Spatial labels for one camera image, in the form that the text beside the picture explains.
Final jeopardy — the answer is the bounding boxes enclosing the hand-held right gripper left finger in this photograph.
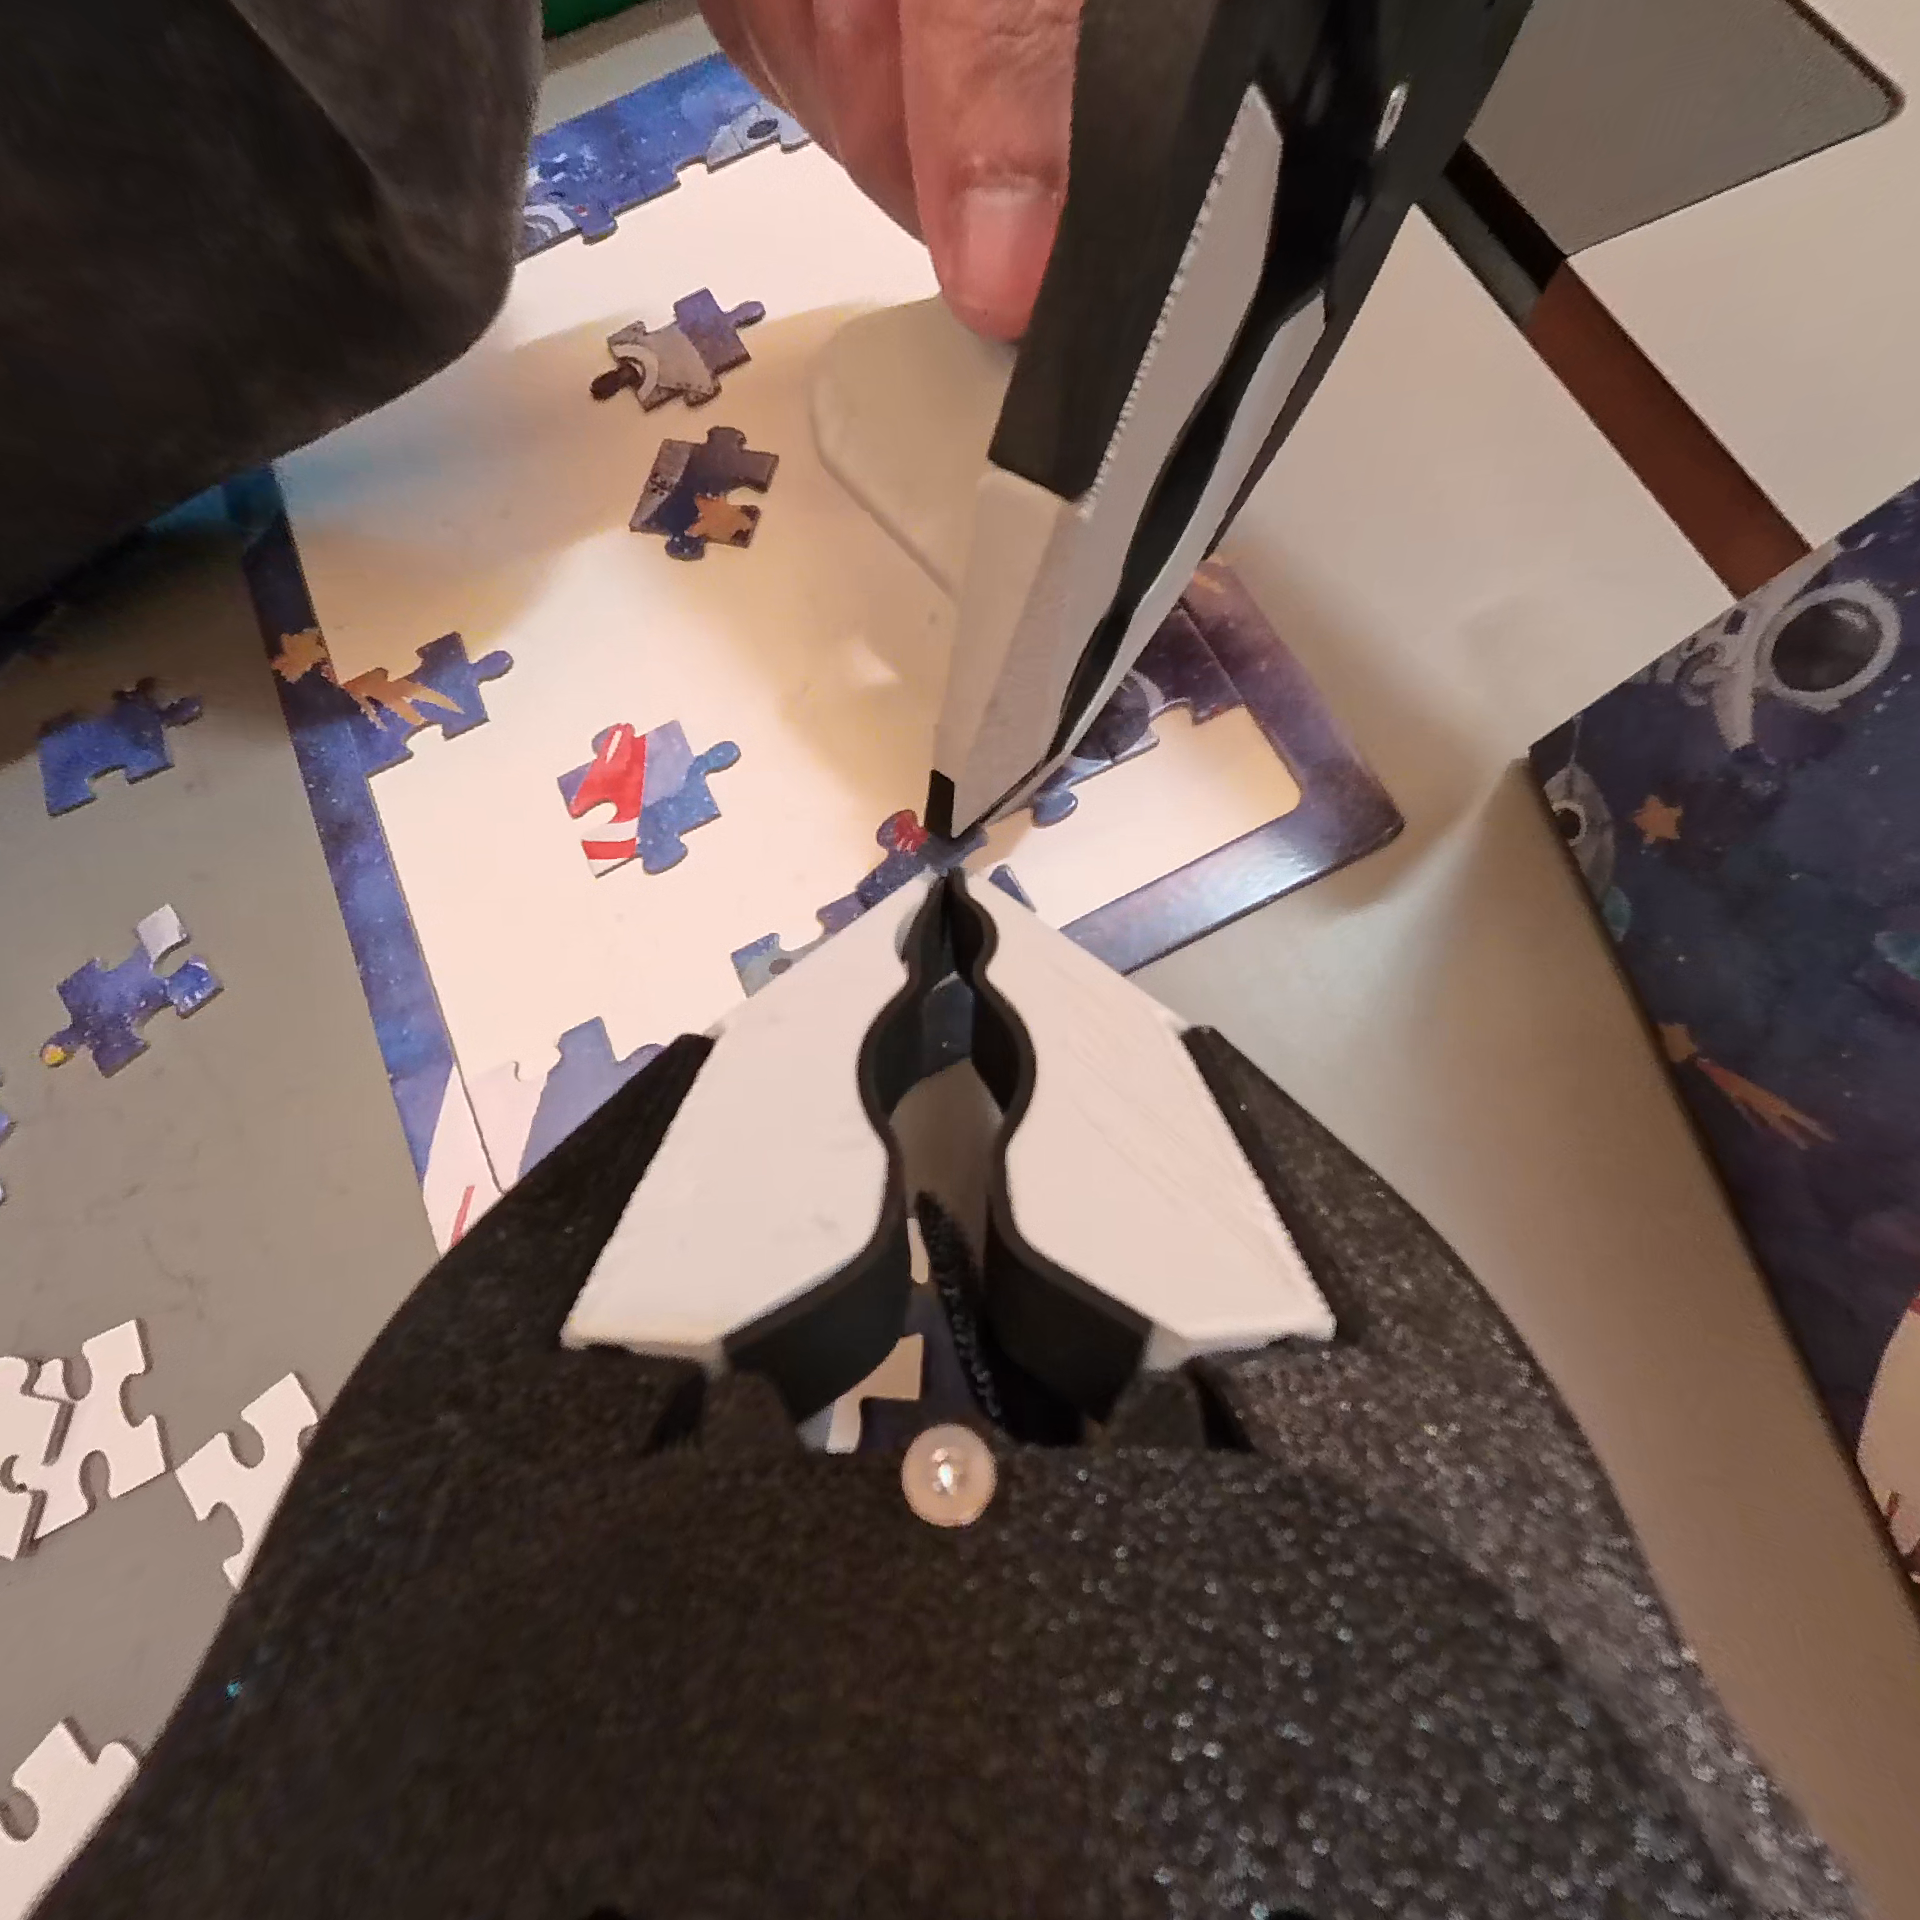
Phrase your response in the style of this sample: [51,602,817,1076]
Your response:
[561,871,951,1419]

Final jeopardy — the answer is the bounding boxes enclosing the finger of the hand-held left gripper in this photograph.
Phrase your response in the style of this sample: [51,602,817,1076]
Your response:
[927,86,1291,838]
[1031,292,1327,815]

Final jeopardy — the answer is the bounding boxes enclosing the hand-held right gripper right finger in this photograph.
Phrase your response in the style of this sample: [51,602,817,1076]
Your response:
[949,871,1337,1412]

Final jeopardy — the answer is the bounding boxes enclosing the blue puzzle piece red mark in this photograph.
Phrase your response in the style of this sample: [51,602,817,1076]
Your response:
[861,806,1038,917]

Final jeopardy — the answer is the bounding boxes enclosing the blue space puzzle frame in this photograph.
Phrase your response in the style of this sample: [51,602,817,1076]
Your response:
[240,59,1402,1247]

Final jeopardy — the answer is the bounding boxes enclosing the pile of puzzle pieces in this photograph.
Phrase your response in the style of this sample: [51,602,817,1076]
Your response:
[0,1319,323,1877]

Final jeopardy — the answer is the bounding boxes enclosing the person's left forearm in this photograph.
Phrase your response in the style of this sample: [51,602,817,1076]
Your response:
[0,0,544,619]

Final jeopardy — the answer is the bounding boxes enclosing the person's left hand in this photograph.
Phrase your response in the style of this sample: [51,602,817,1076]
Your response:
[697,0,1085,345]

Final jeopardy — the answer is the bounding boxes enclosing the joined comet star puzzle pieces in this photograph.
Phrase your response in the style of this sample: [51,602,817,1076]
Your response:
[1049,562,1307,827]

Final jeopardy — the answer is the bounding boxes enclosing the white striped corner puzzle piece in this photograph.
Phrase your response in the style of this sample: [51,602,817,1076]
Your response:
[457,1017,670,1203]

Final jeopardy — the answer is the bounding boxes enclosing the grey moon puzzle piece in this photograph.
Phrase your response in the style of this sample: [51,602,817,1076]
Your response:
[730,897,903,999]

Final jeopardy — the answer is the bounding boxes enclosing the blue puzzle piece orange star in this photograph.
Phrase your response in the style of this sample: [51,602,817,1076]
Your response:
[626,427,781,561]

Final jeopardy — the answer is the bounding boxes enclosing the red rocket puzzle piece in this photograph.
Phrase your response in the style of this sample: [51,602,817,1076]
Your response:
[557,719,739,881]

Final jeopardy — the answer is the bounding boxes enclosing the grey satellite puzzle piece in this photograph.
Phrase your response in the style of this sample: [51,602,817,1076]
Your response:
[590,287,768,409]

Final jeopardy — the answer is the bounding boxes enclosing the assembled astronaut puzzle pieces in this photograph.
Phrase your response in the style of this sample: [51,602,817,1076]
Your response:
[517,59,811,250]

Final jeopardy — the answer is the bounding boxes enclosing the orange comet tail puzzle piece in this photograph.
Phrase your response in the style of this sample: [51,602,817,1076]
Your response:
[342,631,514,740]

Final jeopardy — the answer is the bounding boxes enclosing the blue puzzle piece white corner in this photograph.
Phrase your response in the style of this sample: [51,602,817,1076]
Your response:
[41,902,223,1079]

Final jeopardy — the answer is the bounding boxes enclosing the adjacent grey table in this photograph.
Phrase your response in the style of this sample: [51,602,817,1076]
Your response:
[1439,0,1920,602]

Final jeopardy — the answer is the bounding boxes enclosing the space print puzzle box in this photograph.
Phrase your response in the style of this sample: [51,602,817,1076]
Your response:
[1528,479,1920,1583]

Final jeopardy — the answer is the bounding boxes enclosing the blue starry puzzle piece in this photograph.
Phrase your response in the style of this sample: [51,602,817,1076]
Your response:
[35,678,203,819]

